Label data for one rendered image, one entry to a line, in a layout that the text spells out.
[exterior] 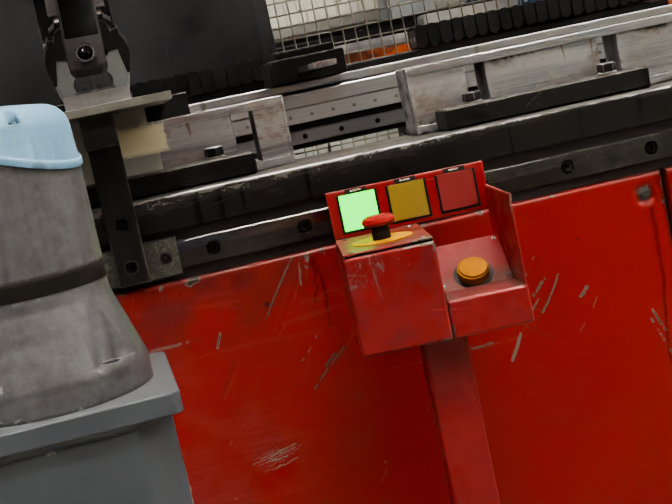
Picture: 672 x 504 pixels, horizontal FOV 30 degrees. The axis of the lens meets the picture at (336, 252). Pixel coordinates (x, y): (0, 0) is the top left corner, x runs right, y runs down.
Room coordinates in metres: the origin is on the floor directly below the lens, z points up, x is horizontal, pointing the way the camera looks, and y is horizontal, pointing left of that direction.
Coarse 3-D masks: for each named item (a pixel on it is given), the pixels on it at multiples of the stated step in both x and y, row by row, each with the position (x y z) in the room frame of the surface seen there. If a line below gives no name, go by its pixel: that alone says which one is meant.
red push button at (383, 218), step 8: (368, 216) 1.46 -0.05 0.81; (376, 216) 1.45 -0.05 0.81; (384, 216) 1.44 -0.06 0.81; (392, 216) 1.45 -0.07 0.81; (368, 224) 1.44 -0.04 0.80; (376, 224) 1.44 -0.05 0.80; (384, 224) 1.44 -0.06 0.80; (376, 232) 1.45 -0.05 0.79; (384, 232) 1.45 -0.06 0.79; (376, 240) 1.45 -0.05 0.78
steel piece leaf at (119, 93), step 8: (112, 88) 1.63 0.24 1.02; (120, 88) 1.63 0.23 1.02; (128, 88) 1.63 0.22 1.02; (72, 96) 1.62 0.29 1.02; (80, 96) 1.62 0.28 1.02; (88, 96) 1.62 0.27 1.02; (96, 96) 1.63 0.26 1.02; (104, 96) 1.63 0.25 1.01; (112, 96) 1.63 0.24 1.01; (120, 96) 1.63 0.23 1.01; (128, 96) 1.63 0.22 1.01; (64, 104) 1.62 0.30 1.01; (72, 104) 1.62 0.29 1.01; (80, 104) 1.62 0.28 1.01; (88, 104) 1.62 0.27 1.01; (96, 104) 1.63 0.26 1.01
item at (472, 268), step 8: (464, 264) 1.46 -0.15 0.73; (472, 264) 1.46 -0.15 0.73; (480, 264) 1.46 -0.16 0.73; (488, 264) 1.46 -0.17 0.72; (464, 272) 1.45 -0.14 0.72; (472, 272) 1.45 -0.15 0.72; (480, 272) 1.45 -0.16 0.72; (488, 272) 1.45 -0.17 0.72; (464, 280) 1.45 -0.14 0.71; (472, 280) 1.45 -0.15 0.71; (480, 280) 1.45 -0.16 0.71
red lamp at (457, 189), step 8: (440, 176) 1.54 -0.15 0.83; (448, 176) 1.54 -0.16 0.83; (456, 176) 1.54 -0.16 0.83; (464, 176) 1.54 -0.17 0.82; (472, 176) 1.54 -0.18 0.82; (440, 184) 1.54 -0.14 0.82; (448, 184) 1.54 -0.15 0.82; (456, 184) 1.54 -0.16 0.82; (464, 184) 1.54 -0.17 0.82; (472, 184) 1.54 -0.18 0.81; (440, 192) 1.54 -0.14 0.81; (448, 192) 1.54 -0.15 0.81; (456, 192) 1.54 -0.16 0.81; (464, 192) 1.54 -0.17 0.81; (472, 192) 1.54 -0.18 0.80; (448, 200) 1.54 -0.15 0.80; (456, 200) 1.54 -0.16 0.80; (464, 200) 1.54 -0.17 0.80; (472, 200) 1.54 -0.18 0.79; (448, 208) 1.54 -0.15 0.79; (456, 208) 1.54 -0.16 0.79
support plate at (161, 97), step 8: (144, 96) 1.46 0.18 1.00; (152, 96) 1.46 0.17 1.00; (160, 96) 1.46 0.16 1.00; (168, 96) 1.46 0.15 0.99; (104, 104) 1.45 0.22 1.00; (112, 104) 1.45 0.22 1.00; (120, 104) 1.45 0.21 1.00; (128, 104) 1.45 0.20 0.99; (136, 104) 1.45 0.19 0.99; (144, 104) 1.47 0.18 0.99; (152, 104) 1.58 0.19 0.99; (160, 104) 1.71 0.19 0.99; (64, 112) 1.44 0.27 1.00; (72, 112) 1.44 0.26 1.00; (80, 112) 1.44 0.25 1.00; (88, 112) 1.45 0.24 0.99; (96, 112) 1.45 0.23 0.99; (104, 112) 1.45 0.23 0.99; (112, 112) 1.55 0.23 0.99; (120, 112) 1.68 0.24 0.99; (72, 120) 1.52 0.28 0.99
